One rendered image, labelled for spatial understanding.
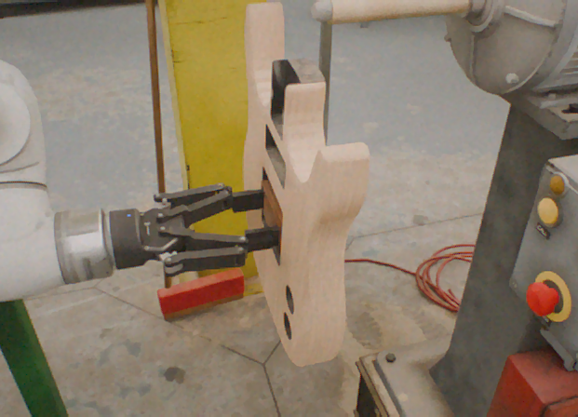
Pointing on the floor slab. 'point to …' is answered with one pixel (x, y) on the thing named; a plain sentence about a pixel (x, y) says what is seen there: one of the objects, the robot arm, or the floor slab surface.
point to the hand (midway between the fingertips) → (268, 216)
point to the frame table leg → (25, 357)
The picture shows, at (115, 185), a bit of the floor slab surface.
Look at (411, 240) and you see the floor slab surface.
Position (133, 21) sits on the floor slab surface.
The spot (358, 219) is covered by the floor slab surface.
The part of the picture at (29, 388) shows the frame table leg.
